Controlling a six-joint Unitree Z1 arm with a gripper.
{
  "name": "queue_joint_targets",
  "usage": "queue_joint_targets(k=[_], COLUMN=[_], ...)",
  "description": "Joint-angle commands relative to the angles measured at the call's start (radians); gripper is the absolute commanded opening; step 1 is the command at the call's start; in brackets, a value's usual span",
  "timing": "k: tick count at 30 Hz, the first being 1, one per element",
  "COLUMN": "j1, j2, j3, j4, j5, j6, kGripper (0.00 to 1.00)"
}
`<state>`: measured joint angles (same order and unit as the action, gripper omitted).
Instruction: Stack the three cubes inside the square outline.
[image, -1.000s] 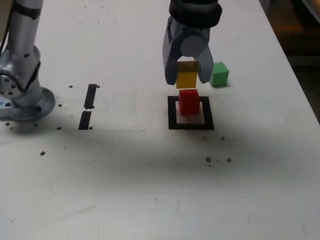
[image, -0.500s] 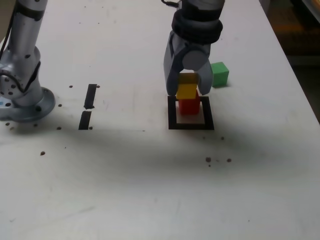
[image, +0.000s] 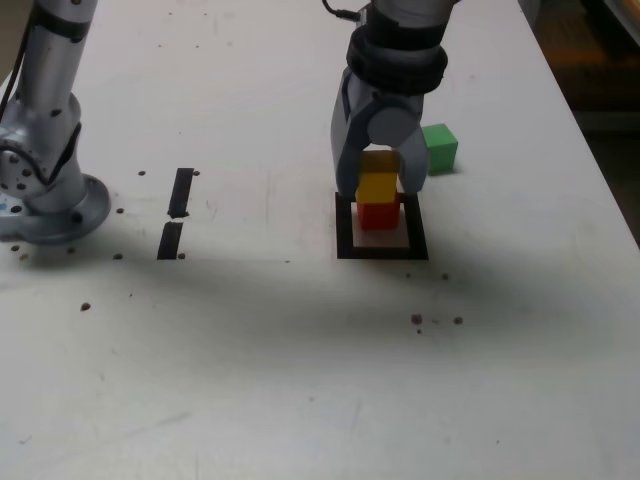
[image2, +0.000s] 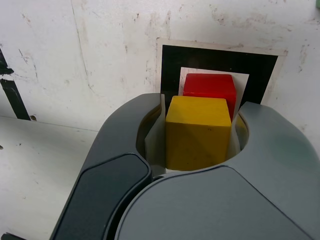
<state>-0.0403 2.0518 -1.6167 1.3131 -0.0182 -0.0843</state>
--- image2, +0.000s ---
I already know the red cube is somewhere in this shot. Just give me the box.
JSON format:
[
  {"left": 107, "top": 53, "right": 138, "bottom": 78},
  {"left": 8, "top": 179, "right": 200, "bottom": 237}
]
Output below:
[{"left": 183, "top": 73, "right": 238, "bottom": 123}]

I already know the black tape square outline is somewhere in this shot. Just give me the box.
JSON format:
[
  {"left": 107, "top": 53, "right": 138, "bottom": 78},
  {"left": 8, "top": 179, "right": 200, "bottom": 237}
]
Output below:
[{"left": 159, "top": 44, "right": 280, "bottom": 106}]

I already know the yellow cube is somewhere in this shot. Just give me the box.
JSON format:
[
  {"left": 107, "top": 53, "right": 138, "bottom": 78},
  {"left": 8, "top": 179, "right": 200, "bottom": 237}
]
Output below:
[{"left": 165, "top": 95, "right": 232, "bottom": 171}]

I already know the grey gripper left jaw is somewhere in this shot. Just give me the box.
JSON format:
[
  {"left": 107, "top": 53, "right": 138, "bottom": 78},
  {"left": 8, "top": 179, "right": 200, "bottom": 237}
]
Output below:
[{"left": 49, "top": 92, "right": 167, "bottom": 240}]

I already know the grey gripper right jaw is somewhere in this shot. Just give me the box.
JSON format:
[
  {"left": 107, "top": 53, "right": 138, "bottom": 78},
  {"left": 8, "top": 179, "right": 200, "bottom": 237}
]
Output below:
[{"left": 113, "top": 101, "right": 320, "bottom": 240}]

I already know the black tape strip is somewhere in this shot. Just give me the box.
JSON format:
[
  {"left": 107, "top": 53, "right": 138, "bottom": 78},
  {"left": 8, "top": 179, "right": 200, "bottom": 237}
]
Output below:
[{"left": 0, "top": 47, "right": 32, "bottom": 121}]

